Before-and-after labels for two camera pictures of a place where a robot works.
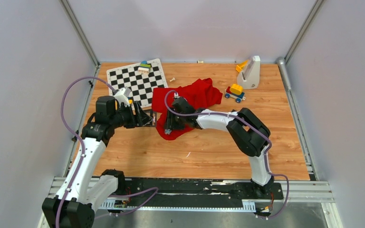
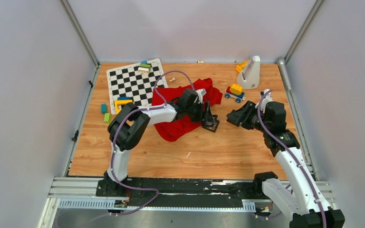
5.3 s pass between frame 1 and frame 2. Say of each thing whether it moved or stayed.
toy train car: stayed
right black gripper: moved
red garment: stayed
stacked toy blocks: stayed
